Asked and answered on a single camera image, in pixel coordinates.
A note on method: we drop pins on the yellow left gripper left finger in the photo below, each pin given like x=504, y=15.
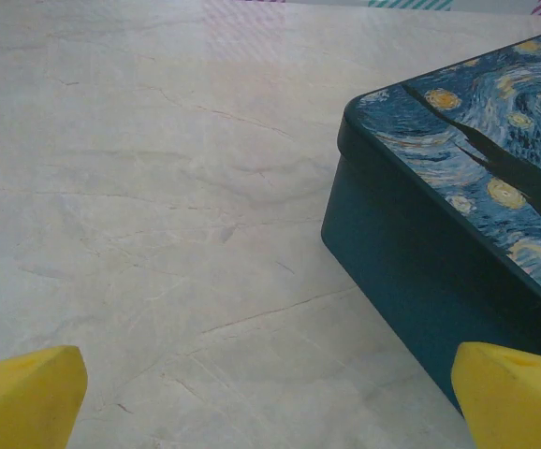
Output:
x=22, y=402

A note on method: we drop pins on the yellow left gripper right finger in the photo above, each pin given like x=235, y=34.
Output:
x=518, y=407

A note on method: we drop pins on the starry night picture card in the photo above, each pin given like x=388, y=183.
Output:
x=415, y=262

